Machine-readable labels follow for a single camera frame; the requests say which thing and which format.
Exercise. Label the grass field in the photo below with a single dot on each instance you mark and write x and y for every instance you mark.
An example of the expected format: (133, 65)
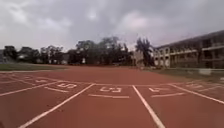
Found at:
(20, 66)

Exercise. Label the red running track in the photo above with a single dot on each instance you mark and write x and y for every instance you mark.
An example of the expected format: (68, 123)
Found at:
(110, 110)

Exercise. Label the long multi-storey building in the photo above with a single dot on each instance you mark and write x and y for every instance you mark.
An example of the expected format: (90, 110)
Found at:
(193, 51)

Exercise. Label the small yellow building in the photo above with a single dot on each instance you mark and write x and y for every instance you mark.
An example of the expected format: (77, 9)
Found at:
(136, 58)

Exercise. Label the row of trees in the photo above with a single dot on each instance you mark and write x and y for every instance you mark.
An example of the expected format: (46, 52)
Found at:
(96, 51)

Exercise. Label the grass verge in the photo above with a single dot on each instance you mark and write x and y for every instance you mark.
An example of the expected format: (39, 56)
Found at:
(186, 72)

